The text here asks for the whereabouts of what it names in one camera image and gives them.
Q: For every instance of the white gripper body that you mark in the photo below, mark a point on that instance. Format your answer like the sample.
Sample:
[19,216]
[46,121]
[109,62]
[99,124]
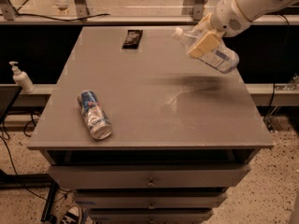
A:
[229,15]

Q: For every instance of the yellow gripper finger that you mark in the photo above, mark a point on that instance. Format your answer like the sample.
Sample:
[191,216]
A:
[205,23]
[207,41]

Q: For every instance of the clear blue-label plastic bottle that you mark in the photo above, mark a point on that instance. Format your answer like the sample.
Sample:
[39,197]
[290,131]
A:
[221,58]

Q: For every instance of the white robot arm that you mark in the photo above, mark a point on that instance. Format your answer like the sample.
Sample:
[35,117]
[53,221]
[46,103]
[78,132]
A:
[254,9]

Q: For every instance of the white pump dispenser bottle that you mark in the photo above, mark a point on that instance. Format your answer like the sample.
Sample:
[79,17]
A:
[21,78]

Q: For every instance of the black snack packet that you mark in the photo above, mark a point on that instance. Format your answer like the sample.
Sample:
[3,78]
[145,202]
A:
[132,39]

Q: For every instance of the grey drawer cabinet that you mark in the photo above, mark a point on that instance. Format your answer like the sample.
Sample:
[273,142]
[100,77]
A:
[164,108]

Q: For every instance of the blue silver drink can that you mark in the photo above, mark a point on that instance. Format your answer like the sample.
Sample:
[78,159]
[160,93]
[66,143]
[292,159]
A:
[94,116]

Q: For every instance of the top grey drawer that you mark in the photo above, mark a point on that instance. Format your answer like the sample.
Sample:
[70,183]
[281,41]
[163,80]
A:
[149,176]

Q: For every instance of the grey drawer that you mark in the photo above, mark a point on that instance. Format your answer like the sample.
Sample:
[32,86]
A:
[150,216]
[151,200]
[149,176]

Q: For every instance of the middle grey drawer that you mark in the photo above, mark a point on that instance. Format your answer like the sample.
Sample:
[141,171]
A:
[151,200]

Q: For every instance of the bottom grey drawer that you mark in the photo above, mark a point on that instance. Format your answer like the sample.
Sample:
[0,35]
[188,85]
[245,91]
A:
[150,216]

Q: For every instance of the black and white sneaker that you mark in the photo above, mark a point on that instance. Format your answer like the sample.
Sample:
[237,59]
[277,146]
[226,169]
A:
[72,216]

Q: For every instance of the metal rail frame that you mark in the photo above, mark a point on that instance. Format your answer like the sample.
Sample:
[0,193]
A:
[106,11]

